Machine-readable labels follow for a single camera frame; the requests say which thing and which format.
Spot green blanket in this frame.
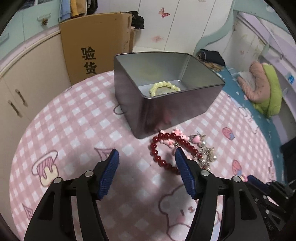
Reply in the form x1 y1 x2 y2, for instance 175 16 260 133
252 63 283 117

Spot teal bunk bed frame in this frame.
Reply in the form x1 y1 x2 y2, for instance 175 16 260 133
193 0 296 144

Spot cream low cabinet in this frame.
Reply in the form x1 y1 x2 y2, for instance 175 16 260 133
0 30 72 139

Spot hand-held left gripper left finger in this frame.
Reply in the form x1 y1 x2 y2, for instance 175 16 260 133
24 149 120 241

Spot pearl and silver bracelet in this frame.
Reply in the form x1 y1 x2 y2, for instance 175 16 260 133
188 133 219 169

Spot pink charm bracelet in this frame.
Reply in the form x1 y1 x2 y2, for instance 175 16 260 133
163 128 201 149

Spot red bead bracelet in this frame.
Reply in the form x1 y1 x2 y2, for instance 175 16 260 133
149 132 202 176

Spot grey metal tin box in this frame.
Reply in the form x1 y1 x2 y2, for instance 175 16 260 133
113 52 226 139

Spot pink checked tablecloth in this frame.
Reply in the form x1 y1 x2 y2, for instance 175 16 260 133
9 70 281 241

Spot light blue hanging shirt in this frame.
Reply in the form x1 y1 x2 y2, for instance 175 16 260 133
59 0 71 21

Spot folded dark clothes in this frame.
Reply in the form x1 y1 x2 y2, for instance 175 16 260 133
196 49 226 67

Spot folded tan clothes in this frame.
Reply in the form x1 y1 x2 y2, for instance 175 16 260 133
203 61 224 72

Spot large printed cardboard box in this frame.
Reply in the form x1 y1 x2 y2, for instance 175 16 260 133
60 12 133 85

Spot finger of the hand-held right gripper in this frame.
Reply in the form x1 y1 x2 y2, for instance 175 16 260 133
254 195 290 235
247 174 296 209

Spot blue candy print bedsheet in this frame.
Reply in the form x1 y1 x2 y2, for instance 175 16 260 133
215 65 296 183

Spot dark hanging jackets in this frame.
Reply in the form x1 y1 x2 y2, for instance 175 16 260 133
85 0 99 14

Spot black clothes pile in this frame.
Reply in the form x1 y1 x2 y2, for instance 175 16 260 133
132 15 145 30

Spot small cardboard box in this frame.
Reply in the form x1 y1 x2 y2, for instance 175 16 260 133
129 29 137 53

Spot mustard hanging jacket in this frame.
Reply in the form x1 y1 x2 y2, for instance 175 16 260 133
70 0 87 18

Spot yellow bead bracelet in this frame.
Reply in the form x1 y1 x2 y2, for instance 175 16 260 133
149 81 181 97

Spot white wardrobe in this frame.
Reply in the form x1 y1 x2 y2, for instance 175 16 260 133
129 0 234 54

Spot teal drawer unit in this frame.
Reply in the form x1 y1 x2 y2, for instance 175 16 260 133
0 0 61 47

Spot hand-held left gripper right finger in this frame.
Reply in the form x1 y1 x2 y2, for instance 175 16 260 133
174 148 271 241

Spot green and pink pillows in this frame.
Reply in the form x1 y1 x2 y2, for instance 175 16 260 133
238 61 270 103

